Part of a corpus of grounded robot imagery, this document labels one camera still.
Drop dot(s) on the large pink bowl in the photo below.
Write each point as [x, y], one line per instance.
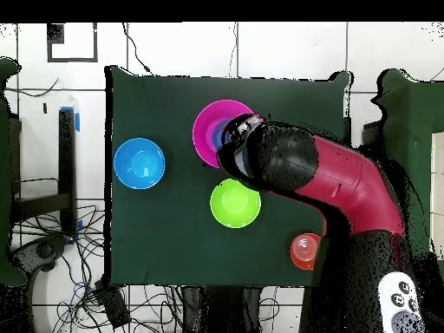
[203, 138]

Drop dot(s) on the lime green bowl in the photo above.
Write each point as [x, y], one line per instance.
[232, 206]

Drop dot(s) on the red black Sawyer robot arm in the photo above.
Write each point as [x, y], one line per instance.
[340, 177]

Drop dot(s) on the large light blue bowl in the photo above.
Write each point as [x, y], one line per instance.
[138, 163]

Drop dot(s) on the orange bowl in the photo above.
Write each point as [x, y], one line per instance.
[301, 251]

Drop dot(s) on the dark green tablecloth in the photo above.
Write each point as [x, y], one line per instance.
[156, 242]

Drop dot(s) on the green cloth covered side table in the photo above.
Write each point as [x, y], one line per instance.
[416, 114]
[5, 173]

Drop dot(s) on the black stand with blue tape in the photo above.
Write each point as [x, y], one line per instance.
[67, 156]

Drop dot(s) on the black power brick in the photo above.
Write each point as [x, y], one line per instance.
[112, 305]

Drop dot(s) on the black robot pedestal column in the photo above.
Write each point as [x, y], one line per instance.
[222, 308]

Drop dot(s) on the black pedestal foot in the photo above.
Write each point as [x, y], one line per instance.
[38, 251]

